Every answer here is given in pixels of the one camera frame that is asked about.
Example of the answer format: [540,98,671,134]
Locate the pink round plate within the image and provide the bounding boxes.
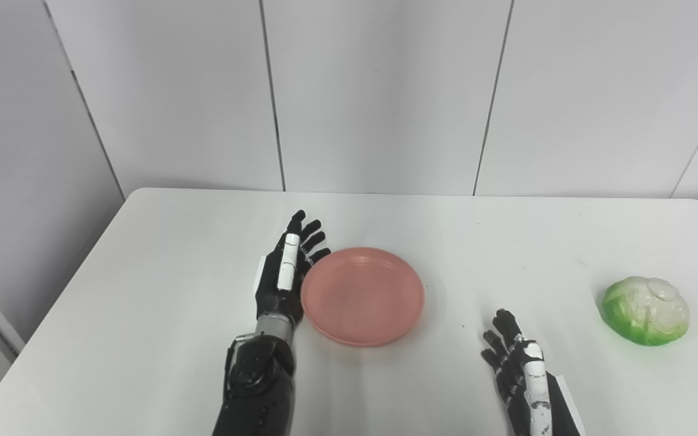
[301,247,426,348]

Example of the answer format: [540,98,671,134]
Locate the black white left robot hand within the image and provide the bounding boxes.
[254,210,331,325]

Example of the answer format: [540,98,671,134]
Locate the green white cabbage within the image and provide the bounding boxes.
[602,276,690,347]

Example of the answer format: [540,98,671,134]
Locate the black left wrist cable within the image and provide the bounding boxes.
[224,335,248,394]

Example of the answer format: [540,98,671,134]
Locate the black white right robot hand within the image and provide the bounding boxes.
[481,309,583,436]

